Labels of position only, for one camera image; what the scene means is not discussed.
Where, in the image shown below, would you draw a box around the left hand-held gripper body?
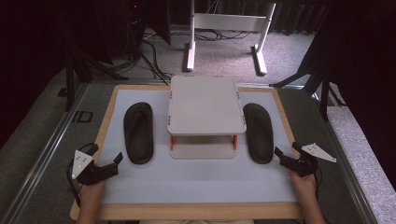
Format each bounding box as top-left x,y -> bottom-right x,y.
70,149 -> 120,187

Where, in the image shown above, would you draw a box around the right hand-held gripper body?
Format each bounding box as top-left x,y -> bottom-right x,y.
279,142 -> 338,178

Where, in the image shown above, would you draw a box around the black slipper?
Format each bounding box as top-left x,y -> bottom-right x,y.
122,101 -> 155,165
242,103 -> 275,165

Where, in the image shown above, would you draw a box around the white two-tier shoe rack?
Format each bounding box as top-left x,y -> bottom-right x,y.
166,75 -> 248,161

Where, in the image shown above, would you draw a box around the person's left hand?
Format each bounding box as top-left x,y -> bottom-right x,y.
78,180 -> 106,205

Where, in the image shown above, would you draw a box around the person's right hand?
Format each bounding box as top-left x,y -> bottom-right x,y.
288,169 -> 318,200

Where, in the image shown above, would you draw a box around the black metal stand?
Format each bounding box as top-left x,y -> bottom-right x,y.
269,62 -> 347,121

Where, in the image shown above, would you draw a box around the black tripod stand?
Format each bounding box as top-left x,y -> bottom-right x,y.
64,46 -> 129,112

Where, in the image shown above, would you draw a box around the light blue table mat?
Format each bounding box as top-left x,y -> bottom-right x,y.
100,89 -> 299,205

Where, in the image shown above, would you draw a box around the person's pale clothing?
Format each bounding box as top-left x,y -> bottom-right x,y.
139,218 -> 255,224

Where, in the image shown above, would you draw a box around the dark curtain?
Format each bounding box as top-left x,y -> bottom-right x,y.
269,4 -> 330,35

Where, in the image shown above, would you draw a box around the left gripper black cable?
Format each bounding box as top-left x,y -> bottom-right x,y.
65,142 -> 96,209

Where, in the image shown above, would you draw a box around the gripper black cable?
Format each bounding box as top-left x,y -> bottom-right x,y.
312,166 -> 323,203
65,142 -> 96,209

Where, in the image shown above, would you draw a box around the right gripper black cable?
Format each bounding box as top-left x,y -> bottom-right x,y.
312,166 -> 323,203

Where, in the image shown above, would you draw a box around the black rectangular floor bracket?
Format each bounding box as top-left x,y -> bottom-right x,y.
72,110 -> 93,123

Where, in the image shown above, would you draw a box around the aluminium floor rail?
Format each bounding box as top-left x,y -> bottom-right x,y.
312,91 -> 379,224
0,83 -> 90,224

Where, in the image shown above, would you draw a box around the black floor cables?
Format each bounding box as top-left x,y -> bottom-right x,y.
139,38 -> 173,84

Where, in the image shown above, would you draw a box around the black cable bundle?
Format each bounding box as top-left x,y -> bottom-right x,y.
195,28 -> 251,42

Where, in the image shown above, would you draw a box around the white metal desk frame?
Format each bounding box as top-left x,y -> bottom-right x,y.
185,0 -> 277,77

